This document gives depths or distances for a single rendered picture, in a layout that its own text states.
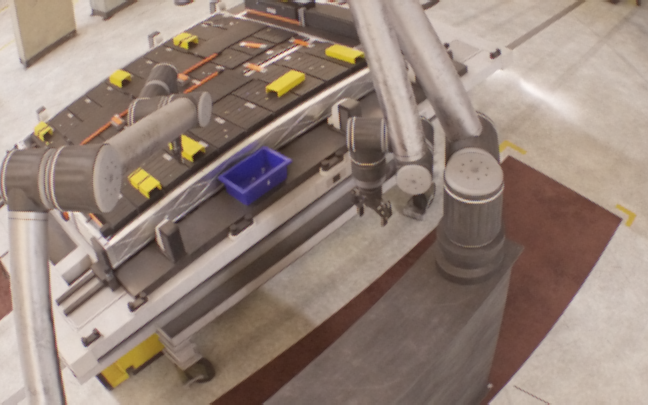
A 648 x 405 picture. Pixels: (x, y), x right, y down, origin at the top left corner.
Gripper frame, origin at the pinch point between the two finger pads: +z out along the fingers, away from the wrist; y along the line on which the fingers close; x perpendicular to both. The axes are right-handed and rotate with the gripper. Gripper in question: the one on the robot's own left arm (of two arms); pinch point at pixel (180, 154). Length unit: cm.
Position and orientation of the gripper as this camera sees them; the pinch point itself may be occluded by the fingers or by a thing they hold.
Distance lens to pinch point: 253.7
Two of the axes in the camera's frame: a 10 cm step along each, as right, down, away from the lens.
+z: 1.2, 6.7, 7.3
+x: -9.7, 2.2, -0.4
